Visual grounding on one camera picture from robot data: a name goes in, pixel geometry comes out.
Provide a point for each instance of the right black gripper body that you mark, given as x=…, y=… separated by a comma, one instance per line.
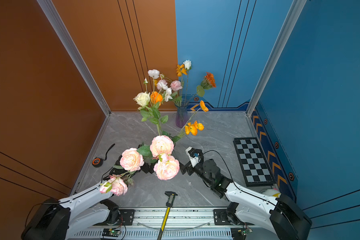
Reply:
x=198, y=170

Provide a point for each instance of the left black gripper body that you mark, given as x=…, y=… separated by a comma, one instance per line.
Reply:
x=145, y=168

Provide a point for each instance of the small pink carnation spray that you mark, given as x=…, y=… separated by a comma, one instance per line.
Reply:
x=159, y=152

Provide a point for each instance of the blue purple glass vase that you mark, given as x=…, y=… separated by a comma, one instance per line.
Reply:
x=182, y=115

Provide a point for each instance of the cream rose flower stem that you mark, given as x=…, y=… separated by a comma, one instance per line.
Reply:
x=149, y=104

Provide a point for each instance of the white orange ranunculus stem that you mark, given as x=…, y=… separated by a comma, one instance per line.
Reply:
x=161, y=93

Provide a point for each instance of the pink peony flower stem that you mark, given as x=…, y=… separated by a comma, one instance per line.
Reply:
x=174, y=85

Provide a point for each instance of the orange gerbera flower stem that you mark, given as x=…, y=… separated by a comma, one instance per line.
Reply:
x=207, y=83

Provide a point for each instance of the white rose flower stem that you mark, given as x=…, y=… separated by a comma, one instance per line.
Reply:
x=187, y=67

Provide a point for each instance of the yellow poppy flower stem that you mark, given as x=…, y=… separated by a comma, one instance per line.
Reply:
x=180, y=70

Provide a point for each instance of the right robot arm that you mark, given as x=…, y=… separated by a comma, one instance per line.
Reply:
x=279, y=215

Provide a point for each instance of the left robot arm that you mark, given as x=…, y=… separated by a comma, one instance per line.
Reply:
x=61, y=219

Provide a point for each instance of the yellow black caliper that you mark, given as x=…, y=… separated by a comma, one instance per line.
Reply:
x=171, y=197

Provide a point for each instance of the orange black tape roll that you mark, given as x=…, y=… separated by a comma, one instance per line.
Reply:
x=98, y=162

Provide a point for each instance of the black white checkerboard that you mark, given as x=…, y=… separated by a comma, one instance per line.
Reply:
x=255, y=167

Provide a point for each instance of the left green circuit board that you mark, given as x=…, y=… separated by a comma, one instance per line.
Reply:
x=112, y=234

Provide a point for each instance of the green circuit board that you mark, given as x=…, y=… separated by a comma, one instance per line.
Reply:
x=112, y=234
x=240, y=234

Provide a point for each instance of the right green circuit board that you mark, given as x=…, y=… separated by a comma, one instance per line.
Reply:
x=240, y=234

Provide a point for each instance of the pink green plush toy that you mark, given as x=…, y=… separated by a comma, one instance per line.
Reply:
x=271, y=193

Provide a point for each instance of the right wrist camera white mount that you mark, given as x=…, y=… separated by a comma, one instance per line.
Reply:
x=195, y=155

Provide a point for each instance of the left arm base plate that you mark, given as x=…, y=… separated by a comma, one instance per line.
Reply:
x=124, y=217

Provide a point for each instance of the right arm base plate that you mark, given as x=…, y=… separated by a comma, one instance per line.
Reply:
x=224, y=218

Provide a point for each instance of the aluminium front rail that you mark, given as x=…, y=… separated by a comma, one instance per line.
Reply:
x=182, y=224

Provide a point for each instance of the left aluminium corner post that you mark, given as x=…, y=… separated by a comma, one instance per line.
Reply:
x=62, y=32

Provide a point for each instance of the aluminium corner post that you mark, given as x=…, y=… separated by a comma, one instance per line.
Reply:
x=62, y=32
x=280, y=43

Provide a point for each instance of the right aluminium corner post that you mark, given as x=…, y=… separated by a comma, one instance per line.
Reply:
x=280, y=43

